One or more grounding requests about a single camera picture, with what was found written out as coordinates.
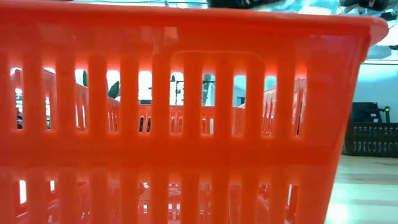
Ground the red plastic basket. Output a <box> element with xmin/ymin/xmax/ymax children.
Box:
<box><xmin>0</xmin><ymin>0</ymin><xmax>389</xmax><ymax>224</ymax></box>

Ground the black plastic basket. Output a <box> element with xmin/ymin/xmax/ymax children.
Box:
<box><xmin>343</xmin><ymin>122</ymin><xmax>398</xmax><ymax>159</ymax></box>

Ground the black background equipment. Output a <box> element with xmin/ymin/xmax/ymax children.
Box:
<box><xmin>351</xmin><ymin>101</ymin><xmax>391</xmax><ymax>124</ymax></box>

